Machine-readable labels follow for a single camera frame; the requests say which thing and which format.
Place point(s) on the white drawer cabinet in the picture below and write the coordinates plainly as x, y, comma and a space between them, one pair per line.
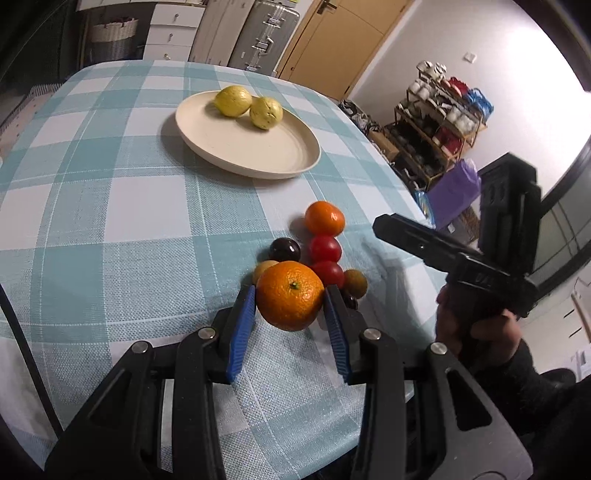
173, 32

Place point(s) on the thin black pole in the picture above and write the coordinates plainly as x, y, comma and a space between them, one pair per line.
27, 355

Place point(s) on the dark purple plum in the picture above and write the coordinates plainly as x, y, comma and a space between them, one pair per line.
285, 249
351, 302

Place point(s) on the purple plastic bag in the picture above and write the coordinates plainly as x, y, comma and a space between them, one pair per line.
455, 191

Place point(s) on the wicker basket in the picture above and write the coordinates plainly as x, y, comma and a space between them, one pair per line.
114, 39

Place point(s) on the dotted floor mat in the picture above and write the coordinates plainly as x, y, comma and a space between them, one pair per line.
23, 110

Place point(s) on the wooden door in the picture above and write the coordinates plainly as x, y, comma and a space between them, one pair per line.
341, 46

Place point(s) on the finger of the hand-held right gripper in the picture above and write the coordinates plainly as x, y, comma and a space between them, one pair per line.
415, 235

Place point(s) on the red tomato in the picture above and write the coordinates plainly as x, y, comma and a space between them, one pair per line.
325, 248
330, 273

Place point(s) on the brown longan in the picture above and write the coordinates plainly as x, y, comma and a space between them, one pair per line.
356, 282

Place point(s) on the yellowish longan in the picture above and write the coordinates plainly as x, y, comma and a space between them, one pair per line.
264, 269

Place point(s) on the person's right hand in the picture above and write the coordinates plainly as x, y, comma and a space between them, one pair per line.
489, 337

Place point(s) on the person's right forearm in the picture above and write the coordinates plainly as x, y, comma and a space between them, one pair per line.
540, 406

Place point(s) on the blue plastic bag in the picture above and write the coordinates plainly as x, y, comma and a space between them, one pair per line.
480, 101

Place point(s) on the beige suitcase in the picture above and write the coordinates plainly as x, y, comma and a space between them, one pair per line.
217, 30

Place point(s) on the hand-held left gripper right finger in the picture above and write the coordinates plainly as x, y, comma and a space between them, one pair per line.
337, 333

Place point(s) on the wooden rack with cups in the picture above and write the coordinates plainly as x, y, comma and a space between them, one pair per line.
434, 134

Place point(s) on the teal plaid tablecloth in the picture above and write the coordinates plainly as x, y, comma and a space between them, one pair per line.
115, 221

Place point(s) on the orange mandarin with green stem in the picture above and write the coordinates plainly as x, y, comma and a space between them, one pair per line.
290, 295

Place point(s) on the cream round plate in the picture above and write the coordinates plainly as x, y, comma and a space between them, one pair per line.
258, 143

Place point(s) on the silver suitcase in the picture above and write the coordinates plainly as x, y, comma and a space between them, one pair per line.
263, 37

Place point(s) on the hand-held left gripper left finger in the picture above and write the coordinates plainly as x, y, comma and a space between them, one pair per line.
242, 333

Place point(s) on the brown woven basket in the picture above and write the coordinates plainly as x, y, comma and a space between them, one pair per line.
467, 224

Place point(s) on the cardboard box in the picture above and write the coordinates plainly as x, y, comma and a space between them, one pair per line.
384, 145

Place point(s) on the yellow guava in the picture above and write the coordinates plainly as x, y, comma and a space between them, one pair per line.
233, 100
266, 112

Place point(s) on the white light switch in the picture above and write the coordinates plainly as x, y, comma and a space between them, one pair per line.
470, 57

